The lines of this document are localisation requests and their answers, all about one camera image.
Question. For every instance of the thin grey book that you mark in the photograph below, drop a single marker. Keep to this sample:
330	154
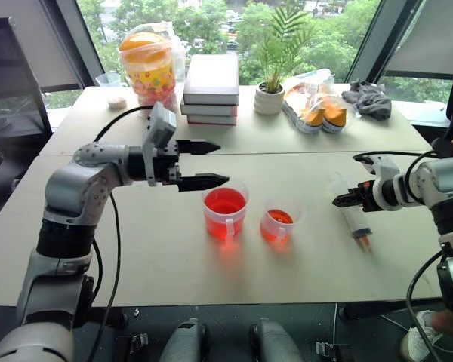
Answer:
207	110

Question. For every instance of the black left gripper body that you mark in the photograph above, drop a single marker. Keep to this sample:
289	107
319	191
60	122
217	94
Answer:
168	167

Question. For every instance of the clear plastic syringe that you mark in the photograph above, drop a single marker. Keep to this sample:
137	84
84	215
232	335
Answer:
356	222

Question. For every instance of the red book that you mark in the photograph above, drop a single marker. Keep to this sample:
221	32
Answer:
211	120

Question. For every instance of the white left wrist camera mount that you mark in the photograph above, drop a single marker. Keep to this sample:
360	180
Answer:
160	126

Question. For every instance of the small white round object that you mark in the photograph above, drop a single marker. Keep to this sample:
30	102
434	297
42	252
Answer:
116	102

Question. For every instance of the green plant white pot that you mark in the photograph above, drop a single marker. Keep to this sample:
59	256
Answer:
270	98

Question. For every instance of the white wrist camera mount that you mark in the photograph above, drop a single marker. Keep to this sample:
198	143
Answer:
160	126
385	171

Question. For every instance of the yellow jar orange lid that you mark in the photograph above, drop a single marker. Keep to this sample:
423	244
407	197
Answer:
149	71

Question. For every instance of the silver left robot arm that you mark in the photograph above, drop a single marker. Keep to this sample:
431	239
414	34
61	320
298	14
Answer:
71	184

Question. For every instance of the grey crumpled cloth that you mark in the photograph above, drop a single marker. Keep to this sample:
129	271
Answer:
370	100

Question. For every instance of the clear plastic shoe bag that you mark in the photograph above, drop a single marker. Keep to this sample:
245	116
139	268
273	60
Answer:
309	94

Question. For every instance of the orange white sneaker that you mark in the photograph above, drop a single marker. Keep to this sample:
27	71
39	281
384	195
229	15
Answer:
335	115
312	117

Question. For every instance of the large clear cup red liquid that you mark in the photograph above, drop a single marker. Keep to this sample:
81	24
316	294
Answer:
225	211

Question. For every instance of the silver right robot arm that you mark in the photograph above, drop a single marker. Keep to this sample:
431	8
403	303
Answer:
438	177

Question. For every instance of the small clear cup red liquid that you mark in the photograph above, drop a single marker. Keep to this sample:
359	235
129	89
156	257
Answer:
277	224

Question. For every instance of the grey rounded robot leg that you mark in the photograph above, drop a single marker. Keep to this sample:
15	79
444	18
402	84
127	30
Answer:
273	341
185	341

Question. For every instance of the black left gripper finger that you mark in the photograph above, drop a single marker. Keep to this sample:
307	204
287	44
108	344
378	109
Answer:
196	147
204	181

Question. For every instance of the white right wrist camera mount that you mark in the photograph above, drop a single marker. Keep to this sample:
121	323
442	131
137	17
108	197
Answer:
385	171

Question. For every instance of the grey roller blind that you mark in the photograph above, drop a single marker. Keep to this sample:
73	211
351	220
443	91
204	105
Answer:
45	41
434	34

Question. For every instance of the clear measuring jug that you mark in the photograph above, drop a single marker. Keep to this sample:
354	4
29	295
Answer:
107	80

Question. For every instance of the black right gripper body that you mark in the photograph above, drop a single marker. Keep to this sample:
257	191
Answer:
367	198

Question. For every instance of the white sneaker of person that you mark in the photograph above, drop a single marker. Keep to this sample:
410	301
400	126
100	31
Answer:
415	341

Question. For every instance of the thick grey white book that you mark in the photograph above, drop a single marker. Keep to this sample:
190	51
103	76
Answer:
211	81

